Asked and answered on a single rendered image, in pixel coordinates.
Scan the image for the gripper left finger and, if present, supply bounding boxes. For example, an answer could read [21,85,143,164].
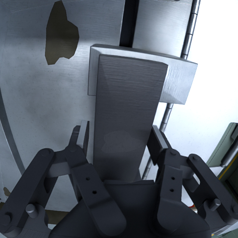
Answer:
[0,119,127,238]

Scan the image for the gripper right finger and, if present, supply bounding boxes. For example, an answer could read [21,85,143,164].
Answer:
[147,125,238,234]

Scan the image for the light steel insert block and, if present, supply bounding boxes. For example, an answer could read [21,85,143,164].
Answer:
[87,44,198,106]

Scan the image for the white tank door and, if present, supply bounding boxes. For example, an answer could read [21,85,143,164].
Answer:
[163,0,238,207]

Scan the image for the green cabinet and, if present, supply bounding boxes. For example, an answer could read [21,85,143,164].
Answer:
[206,122,238,238]

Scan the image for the steel slotted machine table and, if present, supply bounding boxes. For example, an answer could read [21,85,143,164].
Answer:
[0,0,195,214]

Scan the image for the dark grey steel strap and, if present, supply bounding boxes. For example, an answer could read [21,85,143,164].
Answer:
[92,53,169,184]

